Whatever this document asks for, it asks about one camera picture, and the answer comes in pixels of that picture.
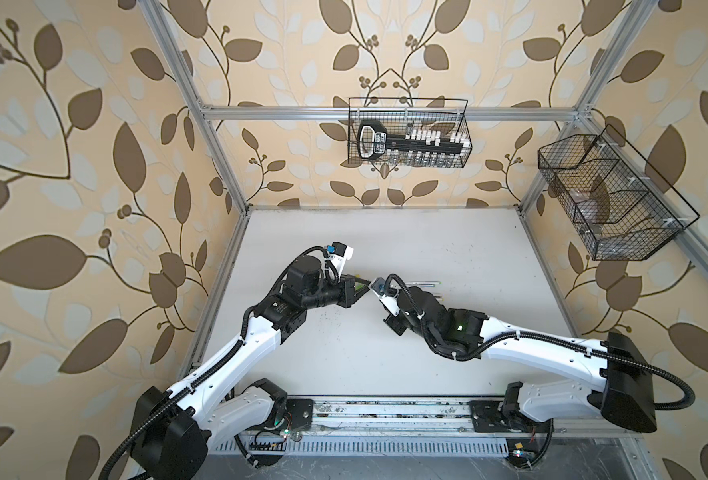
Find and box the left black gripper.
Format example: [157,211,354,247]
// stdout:
[302,273,375,313]

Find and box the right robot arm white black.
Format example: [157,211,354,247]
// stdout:
[371,285,696,433]

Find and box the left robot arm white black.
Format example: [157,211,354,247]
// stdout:
[99,242,367,479]

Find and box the black tool in basket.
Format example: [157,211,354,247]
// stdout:
[353,120,472,162]

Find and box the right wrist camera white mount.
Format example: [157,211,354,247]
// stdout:
[370,277,400,317]

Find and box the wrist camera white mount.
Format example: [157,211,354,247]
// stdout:
[370,277,400,317]
[325,241,354,277]

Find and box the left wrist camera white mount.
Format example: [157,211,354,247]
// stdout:
[325,241,354,277]

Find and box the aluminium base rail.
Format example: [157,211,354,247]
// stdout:
[145,394,643,439]

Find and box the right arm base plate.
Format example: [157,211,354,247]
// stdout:
[469,400,553,435]

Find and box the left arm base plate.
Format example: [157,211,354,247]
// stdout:
[248,398,315,434]

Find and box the back black wire basket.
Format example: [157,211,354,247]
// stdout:
[348,96,473,169]

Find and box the black wire basket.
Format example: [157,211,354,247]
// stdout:
[538,124,701,261]
[348,96,473,169]

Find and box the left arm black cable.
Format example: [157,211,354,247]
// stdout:
[98,245,331,480]

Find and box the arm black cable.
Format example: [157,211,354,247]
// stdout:
[385,273,697,412]
[98,245,331,480]

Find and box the right black wire basket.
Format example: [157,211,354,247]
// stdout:
[538,124,701,261]

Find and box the aluminium frame back bar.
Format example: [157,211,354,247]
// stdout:
[200,105,580,122]

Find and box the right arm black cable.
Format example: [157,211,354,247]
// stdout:
[385,273,697,412]

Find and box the aluminium frame left post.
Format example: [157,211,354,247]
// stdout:
[139,1,249,217]

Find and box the aluminium frame post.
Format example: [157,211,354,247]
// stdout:
[139,1,249,217]
[518,0,658,215]

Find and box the aluminium frame right post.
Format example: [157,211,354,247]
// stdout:
[518,0,658,215]

